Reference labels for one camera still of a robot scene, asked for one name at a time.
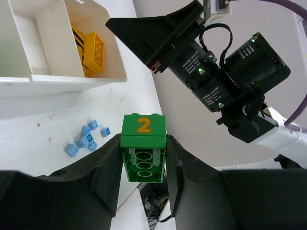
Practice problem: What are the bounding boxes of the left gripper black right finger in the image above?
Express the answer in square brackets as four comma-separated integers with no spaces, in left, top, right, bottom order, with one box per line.
[166,135,307,230]

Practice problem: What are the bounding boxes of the light blue lego pile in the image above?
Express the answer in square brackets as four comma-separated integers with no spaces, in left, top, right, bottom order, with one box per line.
[64,120,99,157]

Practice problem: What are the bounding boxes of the single light blue lego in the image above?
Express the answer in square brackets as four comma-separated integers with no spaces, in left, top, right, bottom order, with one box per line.
[100,127,111,138]

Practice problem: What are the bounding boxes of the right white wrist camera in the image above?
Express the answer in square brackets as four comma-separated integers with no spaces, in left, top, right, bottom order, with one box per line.
[203,0,232,25]

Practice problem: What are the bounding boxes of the white three-compartment tray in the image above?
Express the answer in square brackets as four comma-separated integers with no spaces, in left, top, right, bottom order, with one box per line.
[0,0,127,98]

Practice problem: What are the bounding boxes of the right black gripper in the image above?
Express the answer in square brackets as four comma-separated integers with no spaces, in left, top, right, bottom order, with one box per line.
[105,0,292,113]

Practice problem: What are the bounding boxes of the yellow lego brick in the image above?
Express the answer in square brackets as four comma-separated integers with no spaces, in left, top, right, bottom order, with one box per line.
[82,32,104,78]

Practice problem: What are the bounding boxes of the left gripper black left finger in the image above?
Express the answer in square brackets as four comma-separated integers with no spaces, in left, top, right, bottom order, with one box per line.
[0,134,122,230]

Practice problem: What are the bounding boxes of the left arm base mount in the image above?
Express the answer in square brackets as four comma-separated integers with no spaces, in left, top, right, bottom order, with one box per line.
[138,181,172,223]

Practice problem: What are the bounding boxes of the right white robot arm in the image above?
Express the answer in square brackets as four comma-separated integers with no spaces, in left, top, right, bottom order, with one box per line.
[106,0,307,168]

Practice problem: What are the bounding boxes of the green yellow lego block pair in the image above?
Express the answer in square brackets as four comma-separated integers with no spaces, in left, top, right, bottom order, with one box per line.
[120,113,167,184]

